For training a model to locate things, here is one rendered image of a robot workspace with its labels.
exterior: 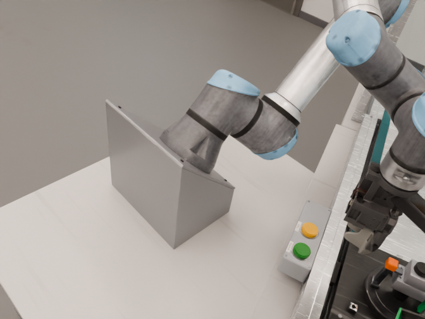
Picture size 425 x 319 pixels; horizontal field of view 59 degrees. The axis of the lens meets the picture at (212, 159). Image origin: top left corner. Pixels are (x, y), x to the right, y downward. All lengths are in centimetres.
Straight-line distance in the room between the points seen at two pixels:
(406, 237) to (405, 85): 57
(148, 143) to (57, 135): 189
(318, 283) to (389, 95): 45
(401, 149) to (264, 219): 55
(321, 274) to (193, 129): 44
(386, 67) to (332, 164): 75
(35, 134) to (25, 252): 177
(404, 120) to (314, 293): 43
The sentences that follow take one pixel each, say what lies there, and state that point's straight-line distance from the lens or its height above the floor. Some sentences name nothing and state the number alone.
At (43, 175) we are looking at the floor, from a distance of 244.
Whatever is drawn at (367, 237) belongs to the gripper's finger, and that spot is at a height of 113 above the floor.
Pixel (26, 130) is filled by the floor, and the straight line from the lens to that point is 279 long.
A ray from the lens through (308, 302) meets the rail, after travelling 87.
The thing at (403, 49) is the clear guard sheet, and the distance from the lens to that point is 203.
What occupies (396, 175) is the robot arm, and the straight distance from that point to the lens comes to 68.
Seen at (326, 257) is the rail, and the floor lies 95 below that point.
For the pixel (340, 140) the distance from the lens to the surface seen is 148.
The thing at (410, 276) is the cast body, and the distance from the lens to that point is 85.
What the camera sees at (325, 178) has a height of 86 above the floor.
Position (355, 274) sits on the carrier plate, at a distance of 94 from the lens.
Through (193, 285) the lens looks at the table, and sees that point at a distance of 95.
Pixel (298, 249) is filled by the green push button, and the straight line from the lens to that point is 92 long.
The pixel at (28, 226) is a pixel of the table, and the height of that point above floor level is 86.
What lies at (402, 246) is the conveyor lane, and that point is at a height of 92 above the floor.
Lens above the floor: 169
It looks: 42 degrees down
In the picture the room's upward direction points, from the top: 10 degrees clockwise
